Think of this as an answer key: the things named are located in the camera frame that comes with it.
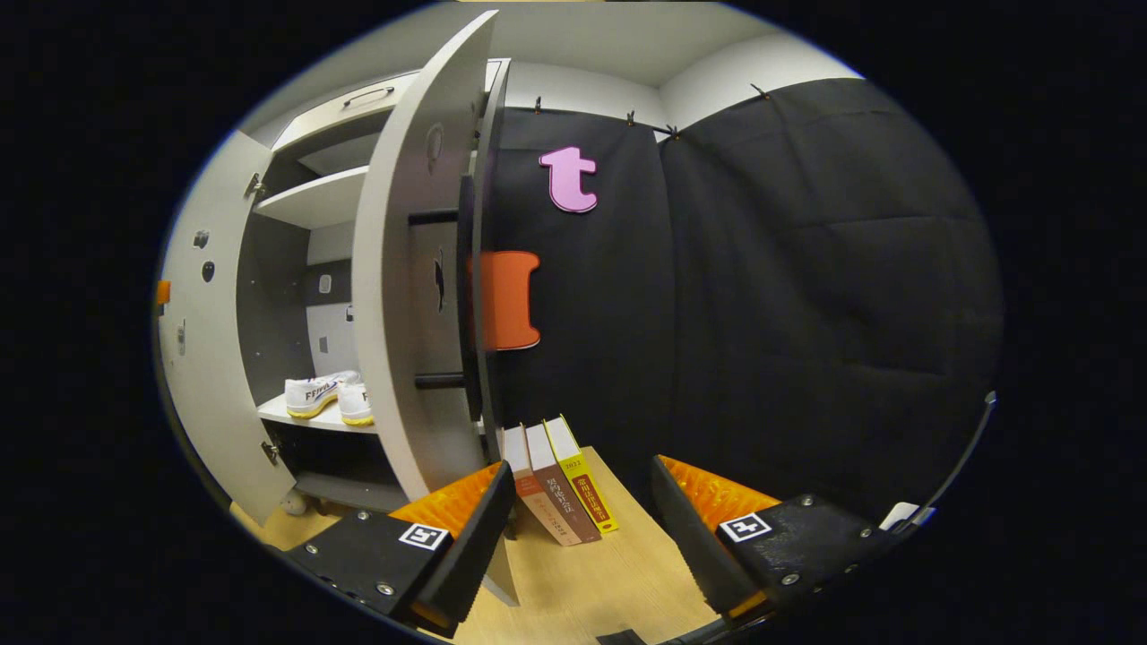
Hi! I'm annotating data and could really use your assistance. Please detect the orange spine book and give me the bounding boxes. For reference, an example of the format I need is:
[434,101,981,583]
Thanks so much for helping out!
[502,424,583,547]

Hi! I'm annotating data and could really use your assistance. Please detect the black door handle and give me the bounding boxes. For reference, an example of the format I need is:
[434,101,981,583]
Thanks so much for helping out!
[408,175,485,422]

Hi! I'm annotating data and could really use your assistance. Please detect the white canvas shoe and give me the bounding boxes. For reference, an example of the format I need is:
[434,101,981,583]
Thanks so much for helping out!
[337,381,375,427]
[285,370,362,419]

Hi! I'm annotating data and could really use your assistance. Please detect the white grey shoe cabinet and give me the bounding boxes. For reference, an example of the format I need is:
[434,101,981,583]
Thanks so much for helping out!
[235,58,513,516]

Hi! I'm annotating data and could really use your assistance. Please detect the white cabinet door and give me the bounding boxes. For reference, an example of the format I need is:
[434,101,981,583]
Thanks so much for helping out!
[351,11,521,607]
[160,130,297,527]

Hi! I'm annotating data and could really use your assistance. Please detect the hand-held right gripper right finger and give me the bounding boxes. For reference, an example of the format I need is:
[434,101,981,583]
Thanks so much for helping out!
[651,454,899,628]

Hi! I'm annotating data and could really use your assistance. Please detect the black backdrop cloth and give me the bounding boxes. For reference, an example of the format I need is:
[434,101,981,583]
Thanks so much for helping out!
[488,79,1005,529]

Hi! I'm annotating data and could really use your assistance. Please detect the yellow spine book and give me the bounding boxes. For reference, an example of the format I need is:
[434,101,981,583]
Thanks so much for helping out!
[544,415,619,534]

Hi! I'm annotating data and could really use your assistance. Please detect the white cabinet drawer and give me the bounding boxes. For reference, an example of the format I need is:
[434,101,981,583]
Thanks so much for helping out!
[272,72,422,153]

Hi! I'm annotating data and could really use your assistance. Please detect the brown spine book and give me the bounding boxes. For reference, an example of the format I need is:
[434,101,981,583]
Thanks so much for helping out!
[524,421,603,545]

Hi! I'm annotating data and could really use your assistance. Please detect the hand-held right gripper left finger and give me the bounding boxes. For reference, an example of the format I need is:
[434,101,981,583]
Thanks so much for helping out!
[285,461,517,639]

